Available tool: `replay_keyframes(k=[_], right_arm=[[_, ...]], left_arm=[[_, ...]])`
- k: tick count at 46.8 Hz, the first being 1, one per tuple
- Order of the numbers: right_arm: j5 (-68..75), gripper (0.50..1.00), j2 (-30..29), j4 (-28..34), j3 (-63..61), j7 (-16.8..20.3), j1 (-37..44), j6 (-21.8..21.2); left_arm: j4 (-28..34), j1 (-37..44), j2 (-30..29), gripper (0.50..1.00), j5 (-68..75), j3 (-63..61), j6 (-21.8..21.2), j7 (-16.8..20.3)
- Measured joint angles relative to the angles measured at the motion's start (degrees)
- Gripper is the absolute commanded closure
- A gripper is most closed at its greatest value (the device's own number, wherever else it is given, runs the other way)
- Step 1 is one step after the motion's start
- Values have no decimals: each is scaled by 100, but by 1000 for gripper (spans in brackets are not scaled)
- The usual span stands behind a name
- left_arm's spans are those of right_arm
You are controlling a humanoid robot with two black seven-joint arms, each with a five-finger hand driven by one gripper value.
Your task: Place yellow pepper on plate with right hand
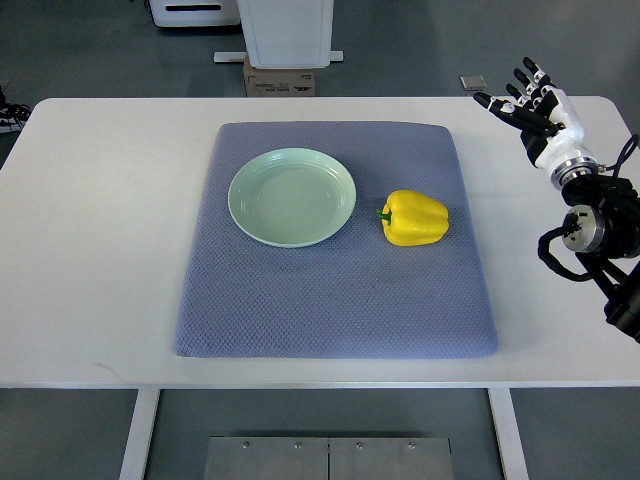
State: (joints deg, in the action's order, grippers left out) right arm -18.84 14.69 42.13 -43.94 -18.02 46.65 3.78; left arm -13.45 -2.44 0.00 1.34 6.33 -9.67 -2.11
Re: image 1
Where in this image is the white left table leg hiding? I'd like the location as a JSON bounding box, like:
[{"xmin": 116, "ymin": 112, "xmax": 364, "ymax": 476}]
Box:
[{"xmin": 119, "ymin": 388, "xmax": 160, "ymax": 480}]

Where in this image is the blue textured mat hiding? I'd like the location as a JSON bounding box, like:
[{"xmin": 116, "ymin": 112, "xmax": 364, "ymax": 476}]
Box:
[{"xmin": 174, "ymin": 121, "xmax": 498, "ymax": 359}]

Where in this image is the light green plate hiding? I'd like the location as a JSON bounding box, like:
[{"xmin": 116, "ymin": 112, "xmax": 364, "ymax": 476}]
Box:
[{"xmin": 227, "ymin": 148, "xmax": 357, "ymax": 248}]

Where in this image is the white cabinet with slot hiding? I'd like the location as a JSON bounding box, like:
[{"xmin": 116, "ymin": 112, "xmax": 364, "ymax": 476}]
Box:
[{"xmin": 148, "ymin": 0, "xmax": 240, "ymax": 28}]

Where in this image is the grey floor socket plate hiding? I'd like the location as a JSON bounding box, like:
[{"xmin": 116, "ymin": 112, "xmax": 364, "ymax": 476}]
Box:
[{"xmin": 459, "ymin": 75, "xmax": 487, "ymax": 92}]

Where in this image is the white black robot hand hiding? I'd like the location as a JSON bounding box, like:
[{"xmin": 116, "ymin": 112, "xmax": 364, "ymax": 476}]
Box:
[{"xmin": 473, "ymin": 57, "xmax": 598, "ymax": 190}]

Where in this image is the cardboard box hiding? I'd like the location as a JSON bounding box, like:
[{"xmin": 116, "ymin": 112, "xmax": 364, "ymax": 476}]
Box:
[{"xmin": 243, "ymin": 59, "xmax": 316, "ymax": 98}]

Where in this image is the white right table leg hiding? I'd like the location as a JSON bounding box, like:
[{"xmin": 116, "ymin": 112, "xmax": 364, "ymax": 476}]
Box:
[{"xmin": 488, "ymin": 388, "xmax": 529, "ymax": 480}]

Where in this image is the white table leg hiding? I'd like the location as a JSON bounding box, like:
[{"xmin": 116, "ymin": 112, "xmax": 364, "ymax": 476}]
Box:
[
  {"xmin": 488, "ymin": 388, "xmax": 529, "ymax": 480},
  {"xmin": 119, "ymin": 388, "xmax": 160, "ymax": 480}
]

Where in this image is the black white shoe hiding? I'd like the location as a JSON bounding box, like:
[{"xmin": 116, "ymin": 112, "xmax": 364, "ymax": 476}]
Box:
[{"xmin": 0, "ymin": 80, "xmax": 32, "ymax": 134}]

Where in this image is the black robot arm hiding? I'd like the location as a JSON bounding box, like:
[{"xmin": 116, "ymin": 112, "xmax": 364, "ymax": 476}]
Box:
[{"xmin": 537, "ymin": 134, "xmax": 639, "ymax": 340}]

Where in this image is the yellow bell pepper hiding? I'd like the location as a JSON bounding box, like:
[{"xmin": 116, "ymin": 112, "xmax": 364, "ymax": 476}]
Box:
[{"xmin": 376, "ymin": 190, "xmax": 449, "ymax": 247}]

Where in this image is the white pedestal stand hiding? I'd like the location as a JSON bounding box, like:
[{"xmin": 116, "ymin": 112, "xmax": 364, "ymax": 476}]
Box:
[{"xmin": 213, "ymin": 0, "xmax": 344, "ymax": 70}]

